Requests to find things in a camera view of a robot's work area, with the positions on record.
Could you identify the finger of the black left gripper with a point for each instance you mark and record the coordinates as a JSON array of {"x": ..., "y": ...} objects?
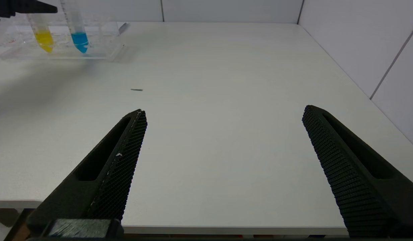
[{"x": 22, "y": 6}]

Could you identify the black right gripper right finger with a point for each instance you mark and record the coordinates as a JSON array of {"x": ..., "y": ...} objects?
[{"x": 360, "y": 174}]

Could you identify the blue pigment test tube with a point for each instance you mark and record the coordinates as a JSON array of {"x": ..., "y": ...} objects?
[{"x": 80, "y": 40}]

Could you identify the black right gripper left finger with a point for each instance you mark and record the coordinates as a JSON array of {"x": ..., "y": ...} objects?
[{"x": 106, "y": 174}]

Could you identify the clear acrylic test tube rack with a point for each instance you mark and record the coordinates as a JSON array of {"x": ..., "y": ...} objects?
[{"x": 102, "y": 42}]

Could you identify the yellow pigment test tube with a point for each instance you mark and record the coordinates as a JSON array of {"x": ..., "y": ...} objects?
[{"x": 45, "y": 38}]

